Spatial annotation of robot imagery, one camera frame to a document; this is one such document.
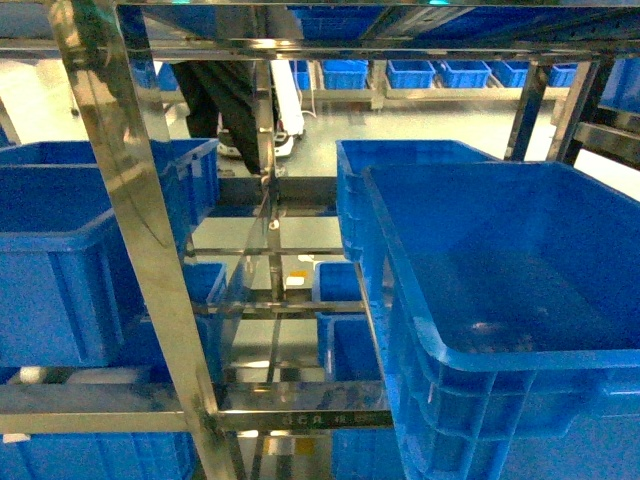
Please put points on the blue crate left shelf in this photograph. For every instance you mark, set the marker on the blue crate left shelf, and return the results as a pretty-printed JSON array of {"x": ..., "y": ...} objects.
[{"x": 69, "y": 294}]

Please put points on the blue crate behind target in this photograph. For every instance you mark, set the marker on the blue crate behind target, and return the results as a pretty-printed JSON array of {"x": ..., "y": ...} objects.
[{"x": 353, "y": 156}]

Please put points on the person in dark trousers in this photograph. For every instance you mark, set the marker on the person in dark trousers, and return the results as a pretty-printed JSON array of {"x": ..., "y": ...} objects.
[{"x": 221, "y": 90}]

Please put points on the large blue target crate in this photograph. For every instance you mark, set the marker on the large blue target crate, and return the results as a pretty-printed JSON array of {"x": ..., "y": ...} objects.
[{"x": 505, "y": 300}]

